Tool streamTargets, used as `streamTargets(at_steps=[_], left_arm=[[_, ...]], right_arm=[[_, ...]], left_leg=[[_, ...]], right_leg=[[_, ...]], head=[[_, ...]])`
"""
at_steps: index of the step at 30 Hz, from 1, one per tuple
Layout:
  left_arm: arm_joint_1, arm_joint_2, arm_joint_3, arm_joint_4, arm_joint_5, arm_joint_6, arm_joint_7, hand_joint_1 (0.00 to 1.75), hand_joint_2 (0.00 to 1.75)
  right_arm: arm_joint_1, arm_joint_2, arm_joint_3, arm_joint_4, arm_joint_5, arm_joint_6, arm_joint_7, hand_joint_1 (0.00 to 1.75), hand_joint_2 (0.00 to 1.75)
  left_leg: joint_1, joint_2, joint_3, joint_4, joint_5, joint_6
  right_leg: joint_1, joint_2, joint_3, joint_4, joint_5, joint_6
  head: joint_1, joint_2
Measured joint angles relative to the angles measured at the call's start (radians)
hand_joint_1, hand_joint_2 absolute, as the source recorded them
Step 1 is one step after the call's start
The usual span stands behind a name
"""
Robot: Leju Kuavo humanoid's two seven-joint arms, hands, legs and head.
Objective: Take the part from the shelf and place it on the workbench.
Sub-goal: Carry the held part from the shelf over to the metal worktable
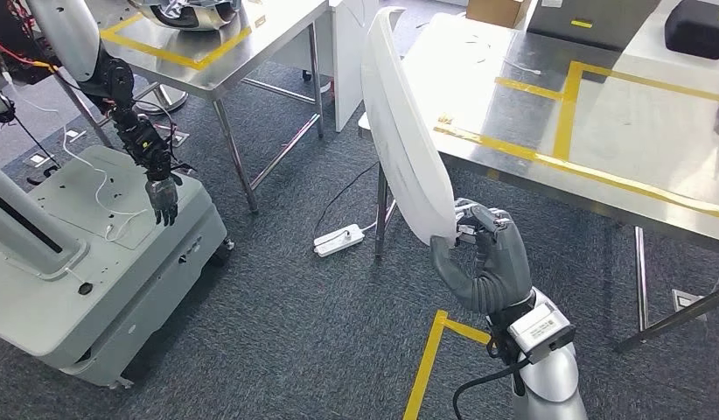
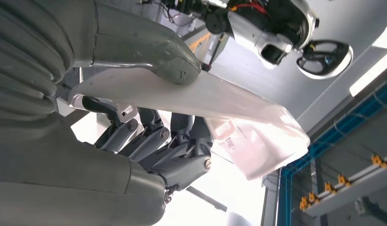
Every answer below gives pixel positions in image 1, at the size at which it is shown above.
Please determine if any white cabinet panel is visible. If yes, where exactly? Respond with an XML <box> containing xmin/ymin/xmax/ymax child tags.
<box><xmin>330</xmin><ymin>0</ymin><xmax>380</xmax><ymax>133</ymax></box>

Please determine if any silver car lamp part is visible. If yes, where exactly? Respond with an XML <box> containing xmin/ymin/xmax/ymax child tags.
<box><xmin>126</xmin><ymin>0</ymin><xmax>245</xmax><ymax>32</ymax></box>

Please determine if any parked robot wired torso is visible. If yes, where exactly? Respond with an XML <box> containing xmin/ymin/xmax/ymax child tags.
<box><xmin>0</xmin><ymin>0</ymin><xmax>62</xmax><ymax>126</ymax></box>

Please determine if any black floor cable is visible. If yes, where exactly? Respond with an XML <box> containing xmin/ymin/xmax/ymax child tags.
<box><xmin>311</xmin><ymin>161</ymin><xmax>380</xmax><ymax>240</ymax></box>

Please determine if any grey box with yellow label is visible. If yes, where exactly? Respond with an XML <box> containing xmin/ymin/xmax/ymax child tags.
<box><xmin>526</xmin><ymin>0</ymin><xmax>665</xmax><ymax>53</ymax></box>

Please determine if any steel table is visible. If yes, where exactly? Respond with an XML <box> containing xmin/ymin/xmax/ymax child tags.
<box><xmin>84</xmin><ymin>0</ymin><xmax>332</xmax><ymax>214</ymax></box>

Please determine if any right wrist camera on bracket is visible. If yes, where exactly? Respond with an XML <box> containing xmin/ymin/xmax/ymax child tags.
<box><xmin>506</xmin><ymin>302</ymin><xmax>576</xmax><ymax>350</ymax></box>

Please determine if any white car mirror shell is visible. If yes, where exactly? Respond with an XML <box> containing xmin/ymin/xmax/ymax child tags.
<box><xmin>360</xmin><ymin>6</ymin><xmax>459</xmax><ymax>248</ymax></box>

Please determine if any black case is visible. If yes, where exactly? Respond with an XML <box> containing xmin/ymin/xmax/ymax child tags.
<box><xmin>663</xmin><ymin>0</ymin><xmax>719</xmax><ymax>61</ymax></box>

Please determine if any chrome stanchion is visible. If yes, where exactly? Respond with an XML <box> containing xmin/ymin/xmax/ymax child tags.
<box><xmin>132</xmin><ymin>82</ymin><xmax>191</xmax><ymax>116</ymax></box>

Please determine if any steel workbench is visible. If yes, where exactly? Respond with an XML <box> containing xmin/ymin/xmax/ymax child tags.
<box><xmin>357</xmin><ymin>11</ymin><xmax>719</xmax><ymax>354</ymax></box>

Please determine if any parked robot grey hand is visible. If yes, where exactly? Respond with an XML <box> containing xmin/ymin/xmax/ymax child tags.
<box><xmin>144</xmin><ymin>175</ymin><xmax>184</xmax><ymax>228</ymax></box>

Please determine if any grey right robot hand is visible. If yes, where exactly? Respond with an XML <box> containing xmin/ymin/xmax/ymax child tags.
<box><xmin>429</xmin><ymin>198</ymin><xmax>534</xmax><ymax>317</ymax></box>

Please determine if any black camera cable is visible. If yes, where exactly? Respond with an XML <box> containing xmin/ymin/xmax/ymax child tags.
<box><xmin>451</xmin><ymin>359</ymin><xmax>532</xmax><ymax>420</ymax></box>

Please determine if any white power strip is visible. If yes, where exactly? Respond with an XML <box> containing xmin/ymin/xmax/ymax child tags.
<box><xmin>312</xmin><ymin>224</ymin><xmax>366</xmax><ymax>258</ymax></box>

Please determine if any thin white cable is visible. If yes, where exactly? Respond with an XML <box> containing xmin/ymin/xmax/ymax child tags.
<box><xmin>58</xmin><ymin>136</ymin><xmax>150</xmax><ymax>243</ymax></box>

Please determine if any brown cardboard box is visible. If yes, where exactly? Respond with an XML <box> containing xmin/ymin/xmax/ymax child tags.
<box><xmin>465</xmin><ymin>0</ymin><xmax>533</xmax><ymax>29</ymax></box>

